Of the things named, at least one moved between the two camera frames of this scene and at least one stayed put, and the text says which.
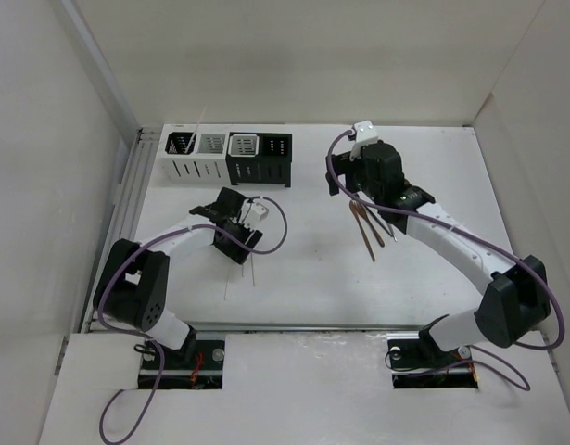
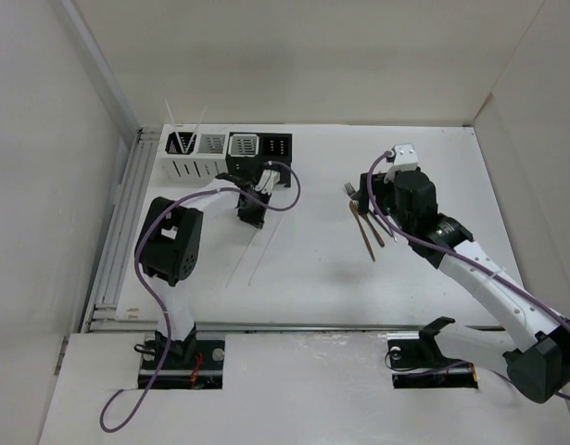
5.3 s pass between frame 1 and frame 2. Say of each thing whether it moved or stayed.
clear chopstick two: moved
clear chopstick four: moved
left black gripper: moved
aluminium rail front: stayed
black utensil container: stayed
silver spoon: stayed
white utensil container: stayed
